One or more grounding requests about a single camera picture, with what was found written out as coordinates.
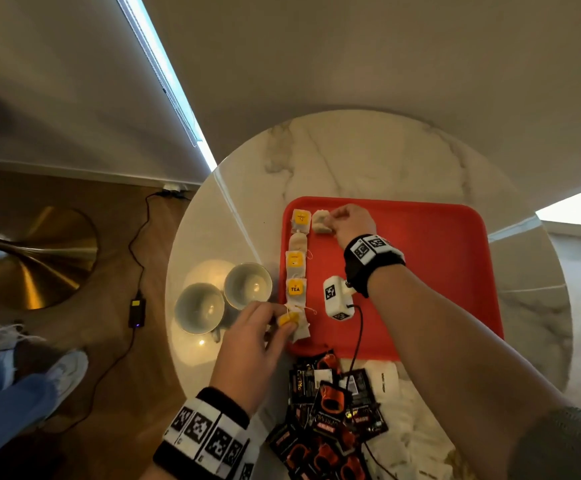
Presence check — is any person's right hand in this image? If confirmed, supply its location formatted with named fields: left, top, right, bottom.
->
left=327, top=204, right=378, bottom=250

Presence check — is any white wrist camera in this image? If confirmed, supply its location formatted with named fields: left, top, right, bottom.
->
left=323, top=275, right=357, bottom=322

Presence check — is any pile of white sachets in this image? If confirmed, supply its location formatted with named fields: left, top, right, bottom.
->
left=365, top=361, right=454, bottom=480

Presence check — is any white ceramic cup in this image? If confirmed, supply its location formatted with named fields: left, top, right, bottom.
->
left=174, top=283, right=227, bottom=344
left=223, top=262, right=273, bottom=311

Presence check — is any tea bag with bent tag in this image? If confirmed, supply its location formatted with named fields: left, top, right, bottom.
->
left=276, top=302, right=318, bottom=344

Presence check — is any person's blue jeans leg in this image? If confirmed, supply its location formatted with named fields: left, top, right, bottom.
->
left=0, top=351, right=60, bottom=469

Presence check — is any person's right forearm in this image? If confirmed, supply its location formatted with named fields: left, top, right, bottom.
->
left=367, top=264, right=571, bottom=480

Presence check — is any black left wristband with markers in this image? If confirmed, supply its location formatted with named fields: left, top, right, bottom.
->
left=152, top=387, right=267, bottom=480

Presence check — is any person's left hand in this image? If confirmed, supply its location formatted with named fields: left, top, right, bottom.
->
left=209, top=301, right=300, bottom=417

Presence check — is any black power adapter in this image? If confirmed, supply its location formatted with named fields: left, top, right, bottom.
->
left=128, top=294, right=146, bottom=329

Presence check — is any black floor cable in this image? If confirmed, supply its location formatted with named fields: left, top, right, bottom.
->
left=45, top=191, right=192, bottom=436

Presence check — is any golden floor lamp base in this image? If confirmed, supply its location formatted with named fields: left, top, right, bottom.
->
left=0, top=205, right=99, bottom=311

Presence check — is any black right wristband with markers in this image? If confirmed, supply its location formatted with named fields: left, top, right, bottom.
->
left=343, top=234, right=407, bottom=299

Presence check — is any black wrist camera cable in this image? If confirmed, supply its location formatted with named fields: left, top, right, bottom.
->
left=344, top=305, right=397, bottom=480

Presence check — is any row of yellow-tagged tea bags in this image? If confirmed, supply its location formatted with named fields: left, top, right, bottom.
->
left=284, top=208, right=314, bottom=308

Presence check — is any pile of black orange sachets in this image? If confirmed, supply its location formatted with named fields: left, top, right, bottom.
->
left=267, top=351, right=390, bottom=480

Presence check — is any tea bag without visible tag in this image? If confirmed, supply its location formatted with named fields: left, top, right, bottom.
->
left=311, top=209, right=334, bottom=235

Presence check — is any black wristband with markers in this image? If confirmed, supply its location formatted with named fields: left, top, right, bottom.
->
left=152, top=387, right=267, bottom=480
left=343, top=234, right=407, bottom=299

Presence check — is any red plastic tray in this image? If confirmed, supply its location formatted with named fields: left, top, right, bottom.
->
left=278, top=196, right=505, bottom=363

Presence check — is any window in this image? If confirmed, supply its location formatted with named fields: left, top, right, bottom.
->
left=535, top=182, right=581, bottom=229

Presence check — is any grey sleeve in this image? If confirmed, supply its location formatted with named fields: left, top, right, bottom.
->
left=507, top=406, right=581, bottom=480

